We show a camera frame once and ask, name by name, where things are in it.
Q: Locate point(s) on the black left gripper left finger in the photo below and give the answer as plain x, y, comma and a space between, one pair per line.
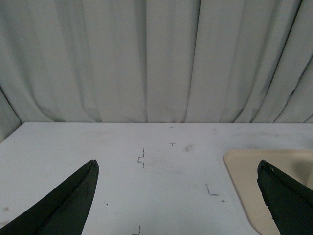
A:
64, 210

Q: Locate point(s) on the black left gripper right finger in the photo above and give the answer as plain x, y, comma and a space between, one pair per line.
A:
290, 202

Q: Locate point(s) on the beige square plate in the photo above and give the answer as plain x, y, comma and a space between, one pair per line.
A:
242, 168

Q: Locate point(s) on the pale grey curtain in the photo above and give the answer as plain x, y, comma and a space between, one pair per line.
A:
173, 61

